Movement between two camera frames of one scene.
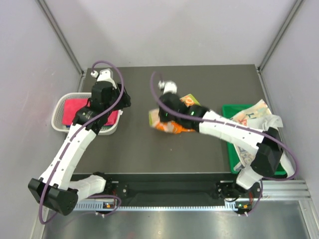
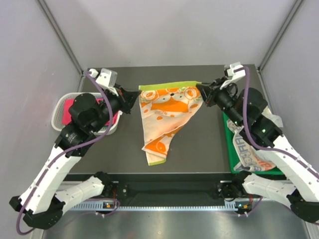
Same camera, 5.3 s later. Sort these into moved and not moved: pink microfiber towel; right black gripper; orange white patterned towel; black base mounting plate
Moved: orange white patterned towel; right black gripper
Not moved: pink microfiber towel; black base mounting plate
